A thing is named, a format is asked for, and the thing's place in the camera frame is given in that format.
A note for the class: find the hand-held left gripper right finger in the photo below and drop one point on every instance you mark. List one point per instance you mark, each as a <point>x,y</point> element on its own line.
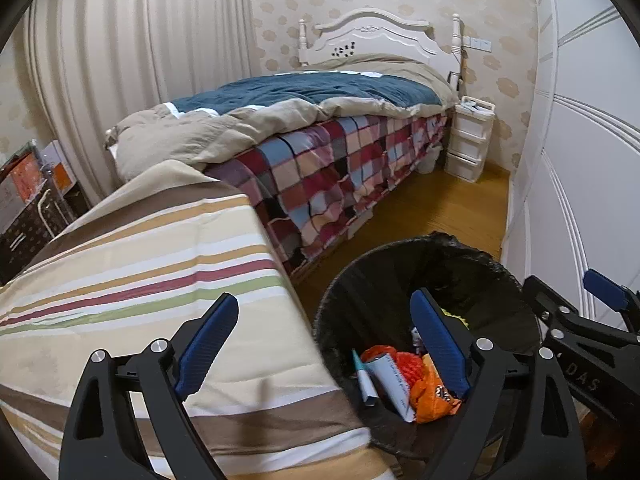
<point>440,340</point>

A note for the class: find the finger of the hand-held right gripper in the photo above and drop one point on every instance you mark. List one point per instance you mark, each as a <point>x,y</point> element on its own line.
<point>605,287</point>
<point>545,300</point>

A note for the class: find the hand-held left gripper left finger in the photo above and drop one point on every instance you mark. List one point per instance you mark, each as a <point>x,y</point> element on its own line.
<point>207,350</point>

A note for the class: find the orange snack packet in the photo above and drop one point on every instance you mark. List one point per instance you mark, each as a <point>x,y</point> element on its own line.
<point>430,400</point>

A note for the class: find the white printed wrapper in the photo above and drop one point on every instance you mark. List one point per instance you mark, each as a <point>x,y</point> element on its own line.
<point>392,385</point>

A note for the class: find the black lined waste bin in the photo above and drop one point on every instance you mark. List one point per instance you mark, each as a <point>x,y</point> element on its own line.
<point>400,270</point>

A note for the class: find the white teal tube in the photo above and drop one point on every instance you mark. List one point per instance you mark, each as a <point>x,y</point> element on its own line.
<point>365,380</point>

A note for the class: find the white wardrobe door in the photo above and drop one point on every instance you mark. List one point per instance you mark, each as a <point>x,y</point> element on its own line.
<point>575,135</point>

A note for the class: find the white plastic drawer unit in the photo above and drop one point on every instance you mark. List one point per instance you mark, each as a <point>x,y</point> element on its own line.
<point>465,150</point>

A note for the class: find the small white bucket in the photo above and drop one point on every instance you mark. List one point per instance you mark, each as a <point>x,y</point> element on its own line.
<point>430,162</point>

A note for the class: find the plaid bed sheet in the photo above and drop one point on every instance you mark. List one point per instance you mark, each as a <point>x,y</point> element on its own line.
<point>325,170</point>

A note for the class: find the white and orange box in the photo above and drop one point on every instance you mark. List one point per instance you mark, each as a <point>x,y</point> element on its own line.
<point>62,175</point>

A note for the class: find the cardboard box with orange print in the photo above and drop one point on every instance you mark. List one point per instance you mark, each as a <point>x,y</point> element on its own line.
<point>20,180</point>

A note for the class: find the blue and beige duvet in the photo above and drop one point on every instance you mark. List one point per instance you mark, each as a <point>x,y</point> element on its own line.
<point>300,92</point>

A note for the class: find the cream pleated curtain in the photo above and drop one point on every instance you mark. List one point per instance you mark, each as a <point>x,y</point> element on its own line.
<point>150,60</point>

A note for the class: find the white wall switch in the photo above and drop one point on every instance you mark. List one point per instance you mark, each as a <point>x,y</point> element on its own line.
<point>477,43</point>

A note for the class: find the white wooden bed frame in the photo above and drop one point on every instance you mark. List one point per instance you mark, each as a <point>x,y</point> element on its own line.
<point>375,35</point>

